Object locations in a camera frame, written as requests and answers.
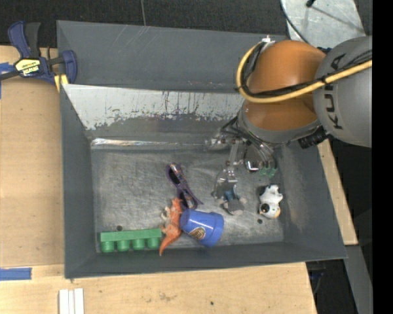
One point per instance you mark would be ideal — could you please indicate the black cylinder on white bracket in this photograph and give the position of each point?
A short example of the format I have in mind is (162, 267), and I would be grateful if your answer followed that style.
(312, 139)

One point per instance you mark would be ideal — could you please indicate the grey and blue toy animal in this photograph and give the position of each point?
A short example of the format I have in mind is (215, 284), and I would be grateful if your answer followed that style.
(234, 204)

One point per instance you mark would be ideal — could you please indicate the green toy block with pegs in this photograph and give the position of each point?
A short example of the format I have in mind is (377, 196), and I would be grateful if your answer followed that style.
(131, 238)

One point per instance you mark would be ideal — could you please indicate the white toy animal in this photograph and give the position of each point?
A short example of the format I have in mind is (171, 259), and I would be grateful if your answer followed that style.
(270, 199)

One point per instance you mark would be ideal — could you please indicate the blue plastic cup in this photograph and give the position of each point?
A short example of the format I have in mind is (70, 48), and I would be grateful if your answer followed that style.
(203, 227)

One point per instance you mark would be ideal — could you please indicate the purple sunglasses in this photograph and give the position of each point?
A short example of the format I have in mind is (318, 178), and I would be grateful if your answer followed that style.
(180, 183)

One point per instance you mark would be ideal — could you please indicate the orange toy dinosaur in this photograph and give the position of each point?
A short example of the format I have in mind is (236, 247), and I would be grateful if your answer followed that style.
(173, 224)

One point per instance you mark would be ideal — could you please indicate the grey metal bin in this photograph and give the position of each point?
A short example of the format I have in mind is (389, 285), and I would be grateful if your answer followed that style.
(134, 182)

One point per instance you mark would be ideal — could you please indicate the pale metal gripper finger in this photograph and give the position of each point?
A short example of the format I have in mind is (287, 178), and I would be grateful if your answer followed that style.
(220, 183)
(233, 181)

